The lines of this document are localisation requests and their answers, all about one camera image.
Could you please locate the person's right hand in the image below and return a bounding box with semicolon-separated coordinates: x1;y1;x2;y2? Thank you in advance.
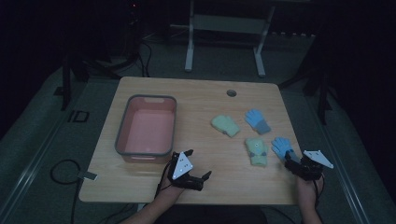
295;175;325;205

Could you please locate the white metal desk frame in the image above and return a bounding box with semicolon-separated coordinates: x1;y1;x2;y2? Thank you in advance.
170;0;314;78

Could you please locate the person's left hand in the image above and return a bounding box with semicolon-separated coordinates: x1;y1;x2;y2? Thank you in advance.
156;180;188;203

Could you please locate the person's dark clothing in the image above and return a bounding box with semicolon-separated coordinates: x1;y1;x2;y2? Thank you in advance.
154;204;269;224

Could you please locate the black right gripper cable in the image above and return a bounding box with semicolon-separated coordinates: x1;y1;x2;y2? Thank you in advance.
313;175;325;210

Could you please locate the blue glove with grey cuff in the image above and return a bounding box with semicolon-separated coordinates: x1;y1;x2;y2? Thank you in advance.
271;136;296;161
244;108;272;135

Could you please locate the plain green mitten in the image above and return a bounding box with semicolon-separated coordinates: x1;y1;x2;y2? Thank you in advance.
210;114;241;138

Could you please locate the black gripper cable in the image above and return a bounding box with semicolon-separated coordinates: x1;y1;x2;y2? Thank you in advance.
313;175;325;210
154;159;174;199

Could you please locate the black floor cable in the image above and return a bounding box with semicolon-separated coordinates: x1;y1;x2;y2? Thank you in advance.
49;159;84;224

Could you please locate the green mitten with face print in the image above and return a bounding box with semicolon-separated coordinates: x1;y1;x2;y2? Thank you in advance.
245;137;269;168

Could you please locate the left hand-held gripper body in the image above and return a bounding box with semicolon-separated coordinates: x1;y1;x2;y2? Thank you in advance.
167;151;205;191

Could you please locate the pink basin with grey rim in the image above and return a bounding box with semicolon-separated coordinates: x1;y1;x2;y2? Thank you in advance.
114;93;177;164

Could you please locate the black tripod stand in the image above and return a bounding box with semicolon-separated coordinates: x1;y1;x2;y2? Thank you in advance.
278;59;332;126
60;52;142;112

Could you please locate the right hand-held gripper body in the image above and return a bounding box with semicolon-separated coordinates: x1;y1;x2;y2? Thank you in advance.
293;149;334;182

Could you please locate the small grey cable plug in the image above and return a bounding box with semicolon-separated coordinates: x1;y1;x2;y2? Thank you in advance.
78;170;99;182

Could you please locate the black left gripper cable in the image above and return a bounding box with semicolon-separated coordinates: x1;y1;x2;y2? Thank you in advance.
154;159;174;199

